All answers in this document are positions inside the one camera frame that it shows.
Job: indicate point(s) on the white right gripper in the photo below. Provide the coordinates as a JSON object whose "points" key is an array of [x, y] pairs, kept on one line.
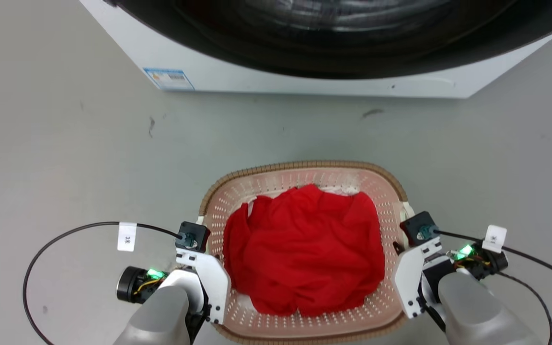
{"points": [[408, 278]]}

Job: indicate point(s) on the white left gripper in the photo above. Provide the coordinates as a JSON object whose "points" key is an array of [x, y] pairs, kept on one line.
{"points": [[209, 278]]}

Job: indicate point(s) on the pink perforated laundry basket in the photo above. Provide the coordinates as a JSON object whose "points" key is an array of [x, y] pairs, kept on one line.
{"points": [[304, 326]]}

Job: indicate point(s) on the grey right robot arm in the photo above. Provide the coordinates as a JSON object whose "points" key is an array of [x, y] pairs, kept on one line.
{"points": [[477, 306]]}

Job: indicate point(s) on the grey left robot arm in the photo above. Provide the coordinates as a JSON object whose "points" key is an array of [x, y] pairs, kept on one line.
{"points": [[161, 311]]}

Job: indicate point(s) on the red garment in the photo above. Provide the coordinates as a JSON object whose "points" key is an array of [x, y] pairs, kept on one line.
{"points": [[304, 249]]}

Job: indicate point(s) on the blue energy label sticker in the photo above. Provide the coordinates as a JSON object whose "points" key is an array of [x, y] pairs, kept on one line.
{"points": [[169, 79]]}

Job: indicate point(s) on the white washing machine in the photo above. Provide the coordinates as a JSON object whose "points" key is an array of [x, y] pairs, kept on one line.
{"points": [[304, 81]]}

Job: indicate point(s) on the black round washing machine door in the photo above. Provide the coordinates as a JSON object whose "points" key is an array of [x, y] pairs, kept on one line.
{"points": [[343, 48]]}

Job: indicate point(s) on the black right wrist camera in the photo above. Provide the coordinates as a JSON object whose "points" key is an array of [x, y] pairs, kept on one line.
{"points": [[419, 228]]}

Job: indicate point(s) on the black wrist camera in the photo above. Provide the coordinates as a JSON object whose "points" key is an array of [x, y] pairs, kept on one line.
{"points": [[192, 235], [419, 228]]}

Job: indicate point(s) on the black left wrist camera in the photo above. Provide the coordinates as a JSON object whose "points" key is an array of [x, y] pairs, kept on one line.
{"points": [[192, 235]]}

